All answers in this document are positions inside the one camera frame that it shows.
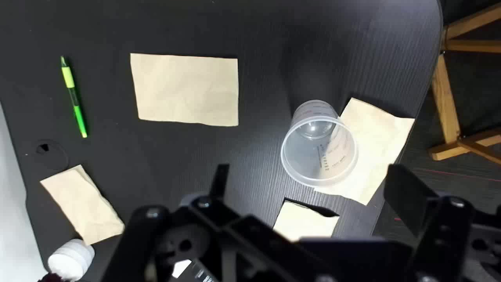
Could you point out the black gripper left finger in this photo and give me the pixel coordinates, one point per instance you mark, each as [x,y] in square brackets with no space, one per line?
[219,180]

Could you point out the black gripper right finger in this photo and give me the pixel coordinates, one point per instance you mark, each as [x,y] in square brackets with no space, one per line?
[407,196]

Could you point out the green pen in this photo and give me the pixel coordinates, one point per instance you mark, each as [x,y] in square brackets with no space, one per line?
[70,88]

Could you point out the beige napkin under cup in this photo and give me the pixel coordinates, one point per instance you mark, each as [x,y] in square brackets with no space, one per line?
[379,138]

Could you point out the clear plastic cup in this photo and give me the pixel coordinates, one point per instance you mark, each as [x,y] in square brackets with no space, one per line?
[318,149]

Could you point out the beige napkin near remotes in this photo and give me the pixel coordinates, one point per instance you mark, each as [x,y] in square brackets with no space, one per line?
[296,221]

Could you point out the large beige paper napkin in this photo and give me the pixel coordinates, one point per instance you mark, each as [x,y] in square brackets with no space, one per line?
[189,89]

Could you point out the beige napkin near vase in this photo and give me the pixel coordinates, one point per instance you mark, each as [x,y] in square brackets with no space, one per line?
[86,208]

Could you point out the white flower vase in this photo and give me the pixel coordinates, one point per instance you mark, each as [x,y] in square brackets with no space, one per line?
[70,260]

